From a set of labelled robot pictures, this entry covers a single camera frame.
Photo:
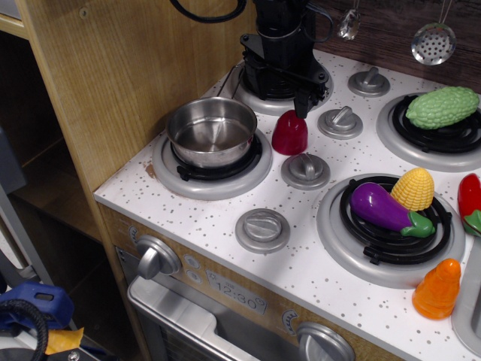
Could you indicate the blue clamp tool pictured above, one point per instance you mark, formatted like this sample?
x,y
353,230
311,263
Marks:
x,y
51,302

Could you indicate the back right stove burner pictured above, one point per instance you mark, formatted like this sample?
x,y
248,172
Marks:
x,y
450,149

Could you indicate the stainless steel pan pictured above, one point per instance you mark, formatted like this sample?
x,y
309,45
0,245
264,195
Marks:
x,y
212,132

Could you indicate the purple toy eggplant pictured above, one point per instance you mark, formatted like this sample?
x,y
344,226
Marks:
x,y
374,204

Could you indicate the yellow tape piece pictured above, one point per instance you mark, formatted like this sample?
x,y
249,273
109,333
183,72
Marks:
x,y
63,340

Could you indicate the orange toy carrot piece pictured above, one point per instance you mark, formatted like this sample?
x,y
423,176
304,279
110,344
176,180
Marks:
x,y
435,297

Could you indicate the silver stove knob front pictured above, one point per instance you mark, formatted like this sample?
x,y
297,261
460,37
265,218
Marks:
x,y
262,231

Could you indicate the silver stove knob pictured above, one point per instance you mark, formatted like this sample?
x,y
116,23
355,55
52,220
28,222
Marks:
x,y
369,83
262,231
305,172
340,124

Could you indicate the silver stove knob back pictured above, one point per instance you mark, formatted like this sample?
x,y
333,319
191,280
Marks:
x,y
369,83

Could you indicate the green toy bitter gourd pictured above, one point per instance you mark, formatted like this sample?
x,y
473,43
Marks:
x,y
442,107

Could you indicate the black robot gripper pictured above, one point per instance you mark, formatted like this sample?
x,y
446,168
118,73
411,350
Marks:
x,y
290,51

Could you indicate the silver oven knob left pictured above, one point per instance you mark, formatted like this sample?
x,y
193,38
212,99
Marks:
x,y
156,258

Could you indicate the silver oven knob right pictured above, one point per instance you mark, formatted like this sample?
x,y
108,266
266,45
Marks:
x,y
318,342

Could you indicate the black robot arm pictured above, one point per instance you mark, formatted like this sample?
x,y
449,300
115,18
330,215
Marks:
x,y
278,18

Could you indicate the silver stove knob lower middle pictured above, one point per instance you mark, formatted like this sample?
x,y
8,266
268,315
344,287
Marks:
x,y
305,172

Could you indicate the silver oven knob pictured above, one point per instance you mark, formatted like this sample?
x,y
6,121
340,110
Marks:
x,y
318,342
156,258

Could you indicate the wooden side shelf unit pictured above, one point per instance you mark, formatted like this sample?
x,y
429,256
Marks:
x,y
50,201

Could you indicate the yellow toy corn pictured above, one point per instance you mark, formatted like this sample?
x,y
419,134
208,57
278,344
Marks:
x,y
414,190

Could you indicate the front right stove burner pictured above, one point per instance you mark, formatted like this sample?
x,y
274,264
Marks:
x,y
382,256

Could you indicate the hanging slotted skimmer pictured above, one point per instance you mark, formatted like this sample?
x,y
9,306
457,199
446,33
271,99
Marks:
x,y
434,43

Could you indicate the silver stove knob upper middle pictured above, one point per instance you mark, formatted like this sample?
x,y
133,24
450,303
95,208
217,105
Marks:
x,y
340,124

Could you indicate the grey oven door handle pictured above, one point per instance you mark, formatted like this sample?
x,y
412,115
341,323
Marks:
x,y
203,323

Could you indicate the front left stove burner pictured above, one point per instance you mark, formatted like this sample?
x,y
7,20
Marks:
x,y
212,184

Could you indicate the dark red toy sweet potato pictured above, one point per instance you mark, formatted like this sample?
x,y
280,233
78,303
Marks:
x,y
290,135

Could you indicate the oven clock display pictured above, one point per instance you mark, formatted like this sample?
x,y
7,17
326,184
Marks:
x,y
236,292

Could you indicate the red toy pepper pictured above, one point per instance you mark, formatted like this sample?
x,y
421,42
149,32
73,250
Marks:
x,y
469,203

